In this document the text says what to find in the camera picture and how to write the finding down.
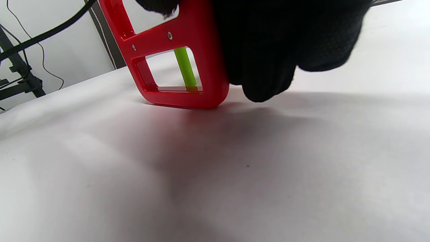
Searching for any dark vertical post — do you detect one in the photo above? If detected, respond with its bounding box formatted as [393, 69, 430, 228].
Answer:
[84, 0, 127, 70]

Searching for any black tripod stand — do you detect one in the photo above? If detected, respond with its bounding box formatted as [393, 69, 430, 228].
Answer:
[0, 25, 46, 101]

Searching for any black cable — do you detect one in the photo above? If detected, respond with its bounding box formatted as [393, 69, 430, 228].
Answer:
[0, 0, 98, 63]

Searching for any green peg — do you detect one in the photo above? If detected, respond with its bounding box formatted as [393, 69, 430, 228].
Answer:
[174, 47, 198, 93]

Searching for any thin black wire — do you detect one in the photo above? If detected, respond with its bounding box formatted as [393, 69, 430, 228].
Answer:
[6, 0, 64, 90]

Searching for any rainbow hammer bench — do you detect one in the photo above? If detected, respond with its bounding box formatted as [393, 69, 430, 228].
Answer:
[98, 0, 230, 110]

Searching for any person's right hand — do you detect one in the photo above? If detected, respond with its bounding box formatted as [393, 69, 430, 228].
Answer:
[136, 0, 372, 103]

